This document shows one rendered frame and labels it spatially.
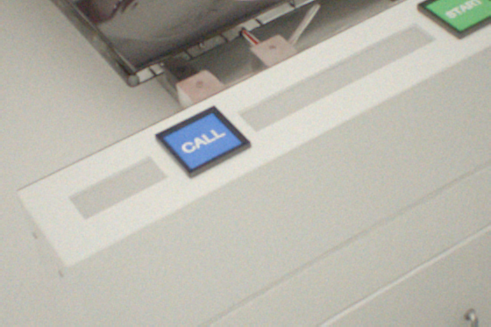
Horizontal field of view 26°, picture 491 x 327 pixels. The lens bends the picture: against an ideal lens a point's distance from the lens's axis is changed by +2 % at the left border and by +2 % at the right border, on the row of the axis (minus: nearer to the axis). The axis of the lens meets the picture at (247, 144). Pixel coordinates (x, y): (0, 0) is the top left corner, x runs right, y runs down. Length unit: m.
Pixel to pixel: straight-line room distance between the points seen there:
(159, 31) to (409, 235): 0.31
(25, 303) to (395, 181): 0.33
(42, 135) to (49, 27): 0.18
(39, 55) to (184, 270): 0.43
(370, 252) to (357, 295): 0.05
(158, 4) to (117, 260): 0.37
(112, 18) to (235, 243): 0.33
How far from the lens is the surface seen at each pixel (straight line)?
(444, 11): 0.92
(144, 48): 1.02
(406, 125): 0.88
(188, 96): 0.95
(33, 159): 1.06
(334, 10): 1.17
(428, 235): 1.00
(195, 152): 0.81
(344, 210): 0.89
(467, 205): 1.01
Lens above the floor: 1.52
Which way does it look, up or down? 43 degrees down
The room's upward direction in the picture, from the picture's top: 8 degrees counter-clockwise
